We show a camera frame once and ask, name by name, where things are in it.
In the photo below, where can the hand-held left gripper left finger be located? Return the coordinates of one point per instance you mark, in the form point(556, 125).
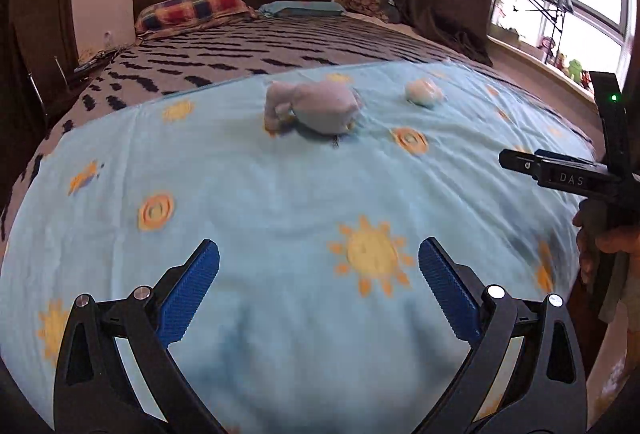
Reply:
point(190, 289)

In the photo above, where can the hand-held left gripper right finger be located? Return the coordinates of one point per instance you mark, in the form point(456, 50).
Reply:
point(447, 289)

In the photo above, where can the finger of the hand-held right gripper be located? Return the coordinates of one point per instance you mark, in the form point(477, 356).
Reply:
point(565, 157)
point(560, 176)

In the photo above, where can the person's right hand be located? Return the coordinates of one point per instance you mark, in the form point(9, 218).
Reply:
point(585, 244)

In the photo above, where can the green toy figure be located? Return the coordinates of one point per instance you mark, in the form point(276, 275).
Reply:
point(576, 70)

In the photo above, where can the light blue sun-print blanket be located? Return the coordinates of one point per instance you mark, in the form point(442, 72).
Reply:
point(275, 194)

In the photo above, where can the plaid pillow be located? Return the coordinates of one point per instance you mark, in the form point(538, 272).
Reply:
point(195, 12)

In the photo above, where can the teal pillow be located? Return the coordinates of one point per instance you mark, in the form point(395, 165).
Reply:
point(300, 8)

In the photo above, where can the dark wooden wardrobe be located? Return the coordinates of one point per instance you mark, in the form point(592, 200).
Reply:
point(40, 14)

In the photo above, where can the metal tube frame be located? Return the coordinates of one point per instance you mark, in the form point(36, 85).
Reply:
point(35, 87)

